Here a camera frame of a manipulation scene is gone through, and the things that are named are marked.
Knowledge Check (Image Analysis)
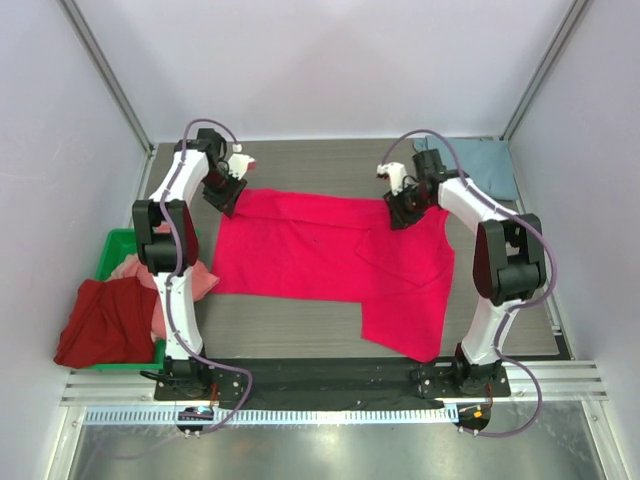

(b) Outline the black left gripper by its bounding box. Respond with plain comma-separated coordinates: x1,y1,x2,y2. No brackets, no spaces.
201,167,247,218

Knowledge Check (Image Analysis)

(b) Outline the hot pink t shirt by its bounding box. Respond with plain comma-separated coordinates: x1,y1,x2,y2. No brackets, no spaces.
212,189,455,362

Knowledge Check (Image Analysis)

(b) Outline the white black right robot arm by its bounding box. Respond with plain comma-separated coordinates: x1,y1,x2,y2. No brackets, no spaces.
376,149,547,397

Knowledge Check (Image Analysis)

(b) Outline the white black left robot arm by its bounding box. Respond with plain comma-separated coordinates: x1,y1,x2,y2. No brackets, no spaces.
132,120,255,400

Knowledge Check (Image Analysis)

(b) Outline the salmon pink t shirt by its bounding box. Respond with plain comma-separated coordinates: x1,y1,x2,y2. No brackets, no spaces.
108,253,219,342

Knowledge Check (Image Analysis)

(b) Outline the folded blue t shirt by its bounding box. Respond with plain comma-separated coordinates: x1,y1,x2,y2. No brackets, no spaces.
411,134,520,202

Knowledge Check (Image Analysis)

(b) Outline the green plastic bin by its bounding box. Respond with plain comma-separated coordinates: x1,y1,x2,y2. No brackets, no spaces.
91,229,179,369

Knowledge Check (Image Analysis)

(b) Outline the dark red t shirt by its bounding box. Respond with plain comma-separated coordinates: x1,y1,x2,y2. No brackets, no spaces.
54,277,158,368

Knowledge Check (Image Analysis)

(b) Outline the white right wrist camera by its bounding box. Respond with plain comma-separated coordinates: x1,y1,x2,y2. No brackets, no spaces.
376,162,408,196

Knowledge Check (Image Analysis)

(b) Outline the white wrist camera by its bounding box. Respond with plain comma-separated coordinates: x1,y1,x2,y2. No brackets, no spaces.
376,162,408,196
225,143,257,180

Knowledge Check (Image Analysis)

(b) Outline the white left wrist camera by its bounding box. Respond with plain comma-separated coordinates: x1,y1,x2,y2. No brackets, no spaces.
225,143,257,180

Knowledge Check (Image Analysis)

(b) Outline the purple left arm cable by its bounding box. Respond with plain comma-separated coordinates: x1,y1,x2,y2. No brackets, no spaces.
158,117,255,433

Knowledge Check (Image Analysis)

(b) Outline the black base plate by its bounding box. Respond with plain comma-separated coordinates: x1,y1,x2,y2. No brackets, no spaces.
143,357,511,411

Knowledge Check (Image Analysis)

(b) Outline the slotted white cable duct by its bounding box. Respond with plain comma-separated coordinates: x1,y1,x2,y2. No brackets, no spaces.
84,405,458,426

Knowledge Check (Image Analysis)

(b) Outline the aluminium frame rail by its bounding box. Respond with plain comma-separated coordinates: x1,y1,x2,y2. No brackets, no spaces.
61,358,607,411

